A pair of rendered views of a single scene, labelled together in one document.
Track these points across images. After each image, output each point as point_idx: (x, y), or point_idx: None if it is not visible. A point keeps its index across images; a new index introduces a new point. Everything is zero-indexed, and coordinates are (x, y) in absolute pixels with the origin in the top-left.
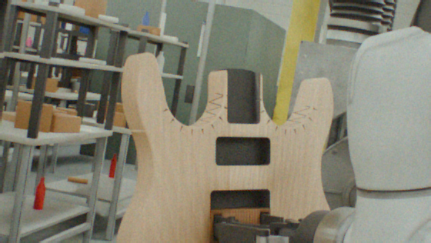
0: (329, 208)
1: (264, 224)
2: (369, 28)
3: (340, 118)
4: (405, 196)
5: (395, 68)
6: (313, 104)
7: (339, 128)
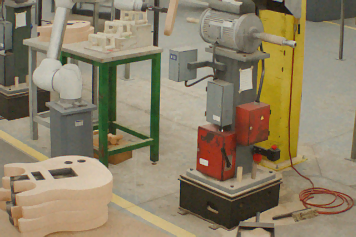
0: (168, 10)
1: (157, 7)
2: None
3: (255, 10)
4: None
5: None
6: None
7: (255, 14)
